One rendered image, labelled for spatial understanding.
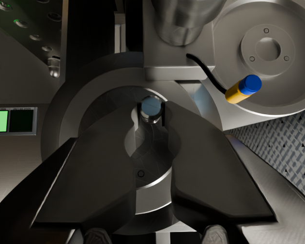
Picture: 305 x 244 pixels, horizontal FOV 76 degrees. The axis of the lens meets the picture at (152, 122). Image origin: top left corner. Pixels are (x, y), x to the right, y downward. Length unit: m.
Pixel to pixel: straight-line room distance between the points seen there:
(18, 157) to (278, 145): 0.54
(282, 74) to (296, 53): 0.02
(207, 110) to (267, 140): 0.16
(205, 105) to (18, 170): 0.50
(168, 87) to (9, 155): 0.49
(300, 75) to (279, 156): 0.12
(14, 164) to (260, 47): 0.55
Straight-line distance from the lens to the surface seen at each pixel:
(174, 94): 0.16
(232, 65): 0.19
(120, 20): 0.63
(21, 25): 0.47
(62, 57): 0.20
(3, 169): 0.60
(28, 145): 0.57
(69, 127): 0.17
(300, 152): 0.27
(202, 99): 0.17
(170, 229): 0.53
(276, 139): 0.30
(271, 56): 0.21
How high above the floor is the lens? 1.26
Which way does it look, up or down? 8 degrees down
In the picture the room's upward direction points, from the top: 179 degrees clockwise
